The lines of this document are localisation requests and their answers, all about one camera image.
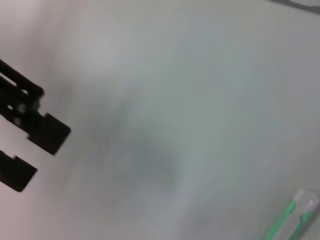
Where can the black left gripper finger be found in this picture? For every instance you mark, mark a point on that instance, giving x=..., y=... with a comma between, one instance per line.
x=47, y=135
x=17, y=175

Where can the green utility knife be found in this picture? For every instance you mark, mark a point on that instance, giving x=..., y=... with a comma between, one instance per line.
x=297, y=217

